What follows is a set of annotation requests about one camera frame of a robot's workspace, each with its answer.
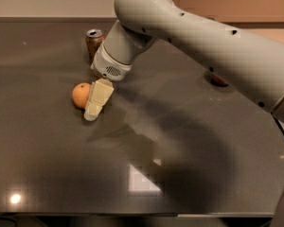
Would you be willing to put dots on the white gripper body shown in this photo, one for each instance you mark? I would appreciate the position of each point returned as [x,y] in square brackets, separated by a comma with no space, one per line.
[108,67]

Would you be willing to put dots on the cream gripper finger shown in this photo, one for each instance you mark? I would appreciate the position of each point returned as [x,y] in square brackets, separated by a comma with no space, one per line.
[99,94]

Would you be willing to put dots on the orange fruit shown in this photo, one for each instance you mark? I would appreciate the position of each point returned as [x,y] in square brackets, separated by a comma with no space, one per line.
[80,94]

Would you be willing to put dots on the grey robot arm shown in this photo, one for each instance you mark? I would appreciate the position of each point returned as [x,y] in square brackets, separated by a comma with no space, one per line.
[252,64]

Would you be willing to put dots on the brown soda can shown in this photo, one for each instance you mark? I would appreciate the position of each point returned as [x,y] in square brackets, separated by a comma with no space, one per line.
[94,38]

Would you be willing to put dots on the red apple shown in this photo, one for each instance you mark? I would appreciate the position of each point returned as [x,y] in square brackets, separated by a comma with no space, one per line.
[217,81]

